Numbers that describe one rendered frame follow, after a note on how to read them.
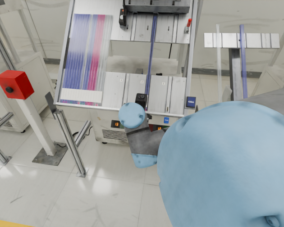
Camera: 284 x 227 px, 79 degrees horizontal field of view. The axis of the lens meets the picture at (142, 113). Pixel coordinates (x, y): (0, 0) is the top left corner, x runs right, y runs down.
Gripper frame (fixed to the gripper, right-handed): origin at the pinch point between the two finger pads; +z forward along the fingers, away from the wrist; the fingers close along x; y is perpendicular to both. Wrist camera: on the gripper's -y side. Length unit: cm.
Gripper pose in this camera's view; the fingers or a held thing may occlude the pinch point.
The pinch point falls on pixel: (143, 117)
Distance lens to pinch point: 83.0
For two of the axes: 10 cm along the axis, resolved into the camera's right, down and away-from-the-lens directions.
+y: -1.1, 9.9, -1.0
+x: 9.9, 1.0, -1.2
